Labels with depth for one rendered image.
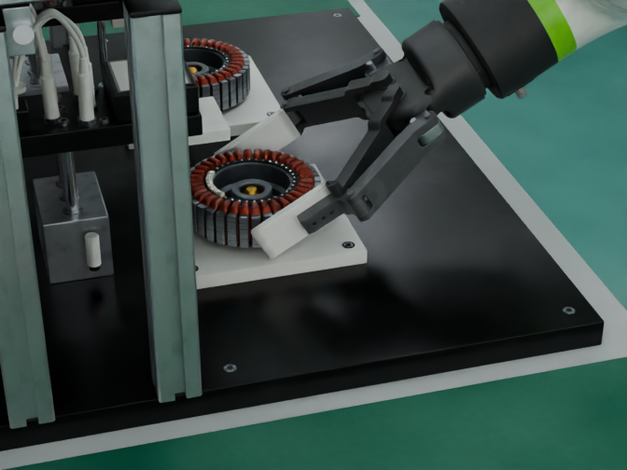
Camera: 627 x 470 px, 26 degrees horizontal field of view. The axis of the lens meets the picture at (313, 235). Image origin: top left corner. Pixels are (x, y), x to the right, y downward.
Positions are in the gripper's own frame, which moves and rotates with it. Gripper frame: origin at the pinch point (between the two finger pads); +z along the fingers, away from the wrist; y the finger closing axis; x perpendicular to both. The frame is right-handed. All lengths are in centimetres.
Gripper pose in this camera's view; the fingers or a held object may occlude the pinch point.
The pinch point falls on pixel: (254, 195)
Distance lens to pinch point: 110.2
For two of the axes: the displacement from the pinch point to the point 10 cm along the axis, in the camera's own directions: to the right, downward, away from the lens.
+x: -4.8, -6.7, -5.7
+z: -8.3, 5.5, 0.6
